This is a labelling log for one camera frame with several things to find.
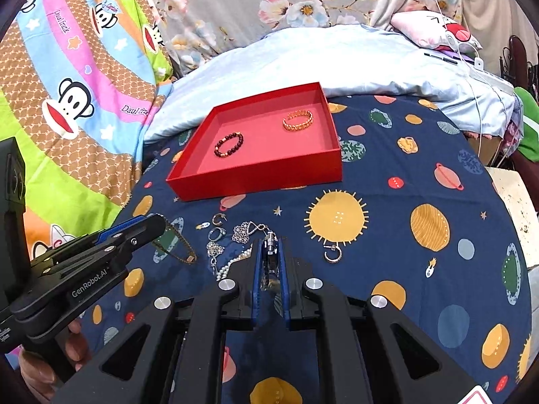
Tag red jewelry tray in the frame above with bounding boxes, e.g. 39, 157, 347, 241
165, 81, 344, 203

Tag person's left hand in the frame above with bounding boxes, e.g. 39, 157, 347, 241
19, 317, 91, 403

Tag orange gold bracelet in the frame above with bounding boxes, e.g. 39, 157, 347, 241
282, 110, 315, 131

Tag white cable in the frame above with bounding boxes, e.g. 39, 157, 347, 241
418, 0, 481, 66

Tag red and white card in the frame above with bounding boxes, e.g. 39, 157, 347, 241
456, 384, 494, 404

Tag dark metal chair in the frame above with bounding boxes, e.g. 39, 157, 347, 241
499, 34, 539, 90

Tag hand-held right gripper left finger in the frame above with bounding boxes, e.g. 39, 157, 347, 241
51, 238, 264, 404

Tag dark bead bracelet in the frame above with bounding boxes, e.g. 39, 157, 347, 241
214, 132, 245, 158

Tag silver filigree earring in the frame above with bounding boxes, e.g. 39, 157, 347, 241
205, 241, 225, 264

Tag colourful monkey print blanket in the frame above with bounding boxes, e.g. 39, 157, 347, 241
0, 0, 177, 262

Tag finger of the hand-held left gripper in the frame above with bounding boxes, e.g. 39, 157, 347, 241
51, 214, 166, 279
29, 214, 150, 271

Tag white speckled board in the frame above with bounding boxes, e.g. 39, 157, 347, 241
484, 166, 539, 271

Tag purple notebook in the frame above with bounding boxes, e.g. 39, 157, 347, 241
424, 49, 461, 66

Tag white pearl strand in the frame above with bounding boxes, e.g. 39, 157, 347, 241
216, 249, 254, 281

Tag navy planet print blanket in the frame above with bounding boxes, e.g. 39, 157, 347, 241
78, 93, 536, 404

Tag green cloth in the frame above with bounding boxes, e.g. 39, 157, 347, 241
513, 86, 539, 163

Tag light blue pillow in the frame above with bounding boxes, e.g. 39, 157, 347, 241
143, 23, 518, 144

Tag white and red pillow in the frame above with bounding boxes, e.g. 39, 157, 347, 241
389, 10, 483, 52

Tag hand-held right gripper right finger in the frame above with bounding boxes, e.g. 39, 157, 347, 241
278, 238, 485, 404

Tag grey floral sheet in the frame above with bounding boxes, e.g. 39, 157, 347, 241
134, 0, 506, 80

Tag silver flower chain necklace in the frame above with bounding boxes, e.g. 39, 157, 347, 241
231, 221, 281, 294

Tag thin brown chain necklace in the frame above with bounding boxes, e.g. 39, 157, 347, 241
152, 218, 197, 264

